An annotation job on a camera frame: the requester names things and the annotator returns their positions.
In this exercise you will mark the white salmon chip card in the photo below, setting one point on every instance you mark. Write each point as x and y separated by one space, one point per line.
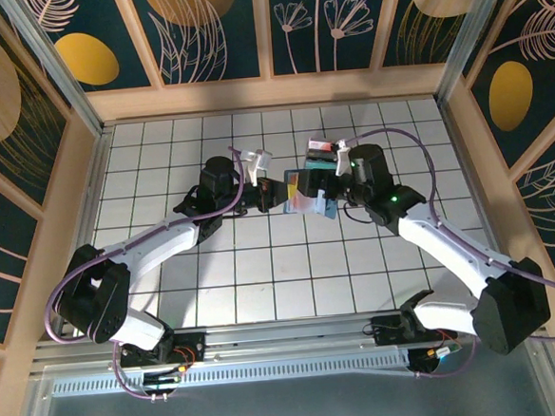
301 206

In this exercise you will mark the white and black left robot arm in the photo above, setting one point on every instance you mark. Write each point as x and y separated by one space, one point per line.
161 244

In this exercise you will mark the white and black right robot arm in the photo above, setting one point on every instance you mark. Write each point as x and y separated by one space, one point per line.
452 248

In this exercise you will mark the dark striped card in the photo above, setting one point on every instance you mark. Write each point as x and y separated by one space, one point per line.
319 156

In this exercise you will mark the white card with red blob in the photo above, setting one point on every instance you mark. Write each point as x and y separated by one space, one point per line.
321 145

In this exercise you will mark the aluminium side rail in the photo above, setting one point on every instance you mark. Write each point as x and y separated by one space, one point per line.
464 157
85 231

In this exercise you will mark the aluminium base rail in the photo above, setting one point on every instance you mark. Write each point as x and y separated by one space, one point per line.
286 333

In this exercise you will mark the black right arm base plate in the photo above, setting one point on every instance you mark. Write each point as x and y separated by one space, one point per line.
384 336

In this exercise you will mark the aluminium corner post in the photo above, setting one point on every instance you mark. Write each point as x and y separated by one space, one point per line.
73 91
466 37

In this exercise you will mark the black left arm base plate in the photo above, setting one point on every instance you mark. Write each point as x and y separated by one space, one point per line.
196 342

